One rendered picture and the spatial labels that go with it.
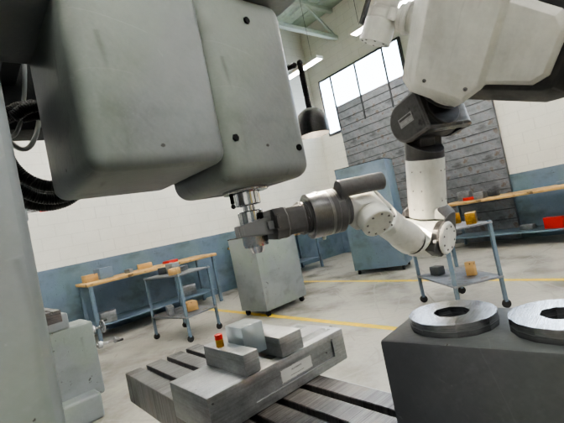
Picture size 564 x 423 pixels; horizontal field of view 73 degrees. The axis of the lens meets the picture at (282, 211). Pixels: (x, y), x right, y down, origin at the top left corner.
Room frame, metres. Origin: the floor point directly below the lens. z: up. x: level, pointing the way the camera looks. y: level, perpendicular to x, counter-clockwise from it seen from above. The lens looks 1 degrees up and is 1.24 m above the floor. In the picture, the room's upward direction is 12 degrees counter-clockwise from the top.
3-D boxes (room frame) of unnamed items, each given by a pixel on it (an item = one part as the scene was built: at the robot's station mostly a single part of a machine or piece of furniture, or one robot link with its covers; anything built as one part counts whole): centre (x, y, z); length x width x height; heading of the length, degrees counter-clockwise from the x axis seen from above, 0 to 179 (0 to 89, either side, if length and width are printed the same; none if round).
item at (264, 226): (0.68, 0.05, 1.24); 0.06 x 0.02 x 0.03; 105
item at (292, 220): (0.74, -0.03, 1.23); 0.13 x 0.12 x 0.10; 15
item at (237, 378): (0.81, 0.10, 0.96); 0.35 x 0.15 x 0.11; 131
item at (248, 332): (0.79, 0.12, 1.02); 0.06 x 0.05 x 0.06; 41
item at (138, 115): (0.59, 0.21, 1.47); 0.24 x 0.19 x 0.26; 40
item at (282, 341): (0.83, 0.08, 1.00); 0.15 x 0.06 x 0.04; 41
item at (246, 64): (0.71, 0.06, 1.47); 0.21 x 0.19 x 0.32; 40
